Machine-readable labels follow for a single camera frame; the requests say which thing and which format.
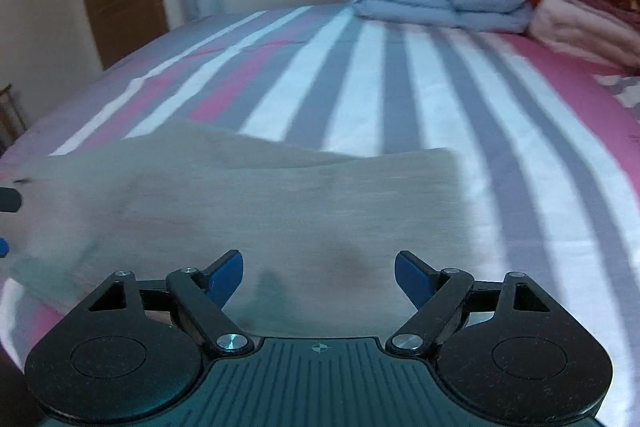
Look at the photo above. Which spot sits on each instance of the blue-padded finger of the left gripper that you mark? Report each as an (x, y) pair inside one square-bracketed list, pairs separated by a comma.
[(4, 248)]

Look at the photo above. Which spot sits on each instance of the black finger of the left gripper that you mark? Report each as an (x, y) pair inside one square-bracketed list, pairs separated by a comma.
[(10, 199)]

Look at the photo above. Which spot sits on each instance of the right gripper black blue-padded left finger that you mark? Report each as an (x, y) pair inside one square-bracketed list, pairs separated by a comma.
[(199, 297)]

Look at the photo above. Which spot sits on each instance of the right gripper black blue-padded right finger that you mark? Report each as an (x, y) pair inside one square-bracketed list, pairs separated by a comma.
[(438, 297)]

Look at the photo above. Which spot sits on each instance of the grey fleece pants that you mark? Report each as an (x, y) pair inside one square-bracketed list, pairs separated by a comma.
[(318, 232)]

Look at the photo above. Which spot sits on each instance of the dark wooden chair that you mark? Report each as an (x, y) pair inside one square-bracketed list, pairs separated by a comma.
[(12, 123)]

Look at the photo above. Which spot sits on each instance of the striped pink grey bedsheet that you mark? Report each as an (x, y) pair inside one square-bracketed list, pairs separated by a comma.
[(549, 159)]

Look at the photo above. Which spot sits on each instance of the striped pillow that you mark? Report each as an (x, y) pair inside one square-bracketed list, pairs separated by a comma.
[(626, 89)]

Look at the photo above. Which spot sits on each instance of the folded pink blanket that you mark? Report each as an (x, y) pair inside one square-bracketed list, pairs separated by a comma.
[(579, 29)]

